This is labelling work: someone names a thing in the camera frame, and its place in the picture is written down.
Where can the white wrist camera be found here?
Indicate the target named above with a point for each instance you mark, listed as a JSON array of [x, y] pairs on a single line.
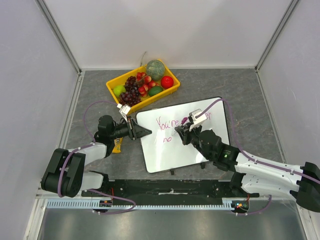
[[124, 110], [197, 118]]

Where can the green netted melon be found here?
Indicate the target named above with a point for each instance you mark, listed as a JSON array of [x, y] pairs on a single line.
[[155, 69]]

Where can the left aluminium frame post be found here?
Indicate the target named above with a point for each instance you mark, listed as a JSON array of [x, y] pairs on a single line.
[[58, 34]]

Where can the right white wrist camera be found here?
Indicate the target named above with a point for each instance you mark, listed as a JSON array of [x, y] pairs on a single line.
[[197, 118]]

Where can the red peach slices cluster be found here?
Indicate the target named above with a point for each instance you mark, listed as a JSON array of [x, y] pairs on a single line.
[[144, 83]]

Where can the yellow candy packet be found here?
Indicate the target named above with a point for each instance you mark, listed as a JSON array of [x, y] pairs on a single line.
[[117, 145]]

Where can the green lime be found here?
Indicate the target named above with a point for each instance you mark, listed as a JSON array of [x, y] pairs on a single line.
[[118, 90]]

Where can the red apple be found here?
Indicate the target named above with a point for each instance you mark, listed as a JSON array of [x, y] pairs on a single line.
[[167, 82]]

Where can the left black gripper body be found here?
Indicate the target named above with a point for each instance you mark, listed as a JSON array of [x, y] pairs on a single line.
[[130, 127]]

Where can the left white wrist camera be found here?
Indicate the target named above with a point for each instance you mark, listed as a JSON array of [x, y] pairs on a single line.
[[124, 110]]

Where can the yellow plastic tray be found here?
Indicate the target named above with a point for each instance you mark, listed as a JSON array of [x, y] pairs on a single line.
[[120, 80]]

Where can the white marker with pink cap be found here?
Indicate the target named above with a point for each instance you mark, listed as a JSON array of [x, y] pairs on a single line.
[[180, 125]]

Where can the green avocado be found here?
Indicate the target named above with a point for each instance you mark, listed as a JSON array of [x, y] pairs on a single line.
[[155, 90]]

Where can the white whiteboard black frame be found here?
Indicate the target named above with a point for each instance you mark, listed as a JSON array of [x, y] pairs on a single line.
[[163, 149]]

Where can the dark purple grape bunch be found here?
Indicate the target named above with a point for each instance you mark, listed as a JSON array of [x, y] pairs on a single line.
[[131, 96]]

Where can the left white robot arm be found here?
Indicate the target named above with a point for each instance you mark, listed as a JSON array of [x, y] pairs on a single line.
[[65, 174]]

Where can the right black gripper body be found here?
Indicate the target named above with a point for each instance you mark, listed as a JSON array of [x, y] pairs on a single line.
[[187, 135]]

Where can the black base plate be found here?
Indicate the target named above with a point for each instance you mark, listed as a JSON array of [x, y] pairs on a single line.
[[173, 192]]

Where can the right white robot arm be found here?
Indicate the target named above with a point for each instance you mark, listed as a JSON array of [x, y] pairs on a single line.
[[256, 175]]

